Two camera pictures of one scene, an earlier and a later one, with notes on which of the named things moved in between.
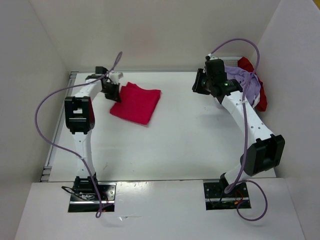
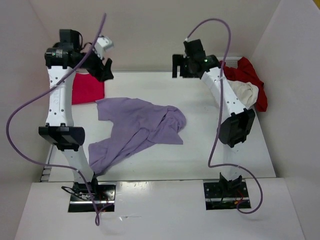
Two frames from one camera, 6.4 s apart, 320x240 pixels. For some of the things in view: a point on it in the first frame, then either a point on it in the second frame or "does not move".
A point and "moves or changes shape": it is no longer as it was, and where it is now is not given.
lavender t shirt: x=243 y=75 -> x=135 y=122
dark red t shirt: x=245 y=64 does not move
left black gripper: x=115 y=95 -> x=108 y=74
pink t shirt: x=137 y=105 moves or changes shape
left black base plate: x=91 y=203 does not move
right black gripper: x=196 y=87 -> x=178 y=60
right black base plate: x=216 y=199 does not move
